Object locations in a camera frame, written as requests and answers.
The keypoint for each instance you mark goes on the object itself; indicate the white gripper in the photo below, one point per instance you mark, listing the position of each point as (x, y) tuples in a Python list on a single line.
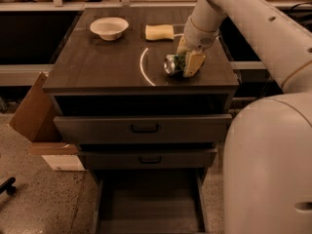
[(199, 37)]

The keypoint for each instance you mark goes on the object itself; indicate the green soda can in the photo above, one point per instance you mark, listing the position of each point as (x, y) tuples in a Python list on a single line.
[(174, 64)]

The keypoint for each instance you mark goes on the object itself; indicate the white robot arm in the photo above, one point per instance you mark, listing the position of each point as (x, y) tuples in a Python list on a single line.
[(267, 158)]

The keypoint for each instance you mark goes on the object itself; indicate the grey top drawer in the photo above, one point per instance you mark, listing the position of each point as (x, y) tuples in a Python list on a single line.
[(142, 130)]

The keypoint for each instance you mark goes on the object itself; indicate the grey drawer cabinet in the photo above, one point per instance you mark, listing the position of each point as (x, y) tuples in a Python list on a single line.
[(126, 77)]

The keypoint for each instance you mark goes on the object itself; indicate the grey middle drawer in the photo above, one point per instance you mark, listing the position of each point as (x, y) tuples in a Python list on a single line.
[(147, 159)]

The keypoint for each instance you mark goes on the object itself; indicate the grey open bottom drawer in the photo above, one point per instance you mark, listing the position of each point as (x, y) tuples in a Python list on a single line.
[(168, 201)]

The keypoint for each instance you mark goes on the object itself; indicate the yellow sponge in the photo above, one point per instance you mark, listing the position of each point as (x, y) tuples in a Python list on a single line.
[(159, 32)]

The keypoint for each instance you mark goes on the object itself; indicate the white bowl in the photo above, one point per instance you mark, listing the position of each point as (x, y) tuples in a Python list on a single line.
[(109, 29)]

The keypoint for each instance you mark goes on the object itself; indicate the brown cardboard box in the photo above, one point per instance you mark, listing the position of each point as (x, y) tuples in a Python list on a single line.
[(34, 120)]

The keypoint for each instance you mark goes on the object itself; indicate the black chair caster left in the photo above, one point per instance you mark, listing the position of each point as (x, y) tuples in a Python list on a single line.
[(8, 186)]

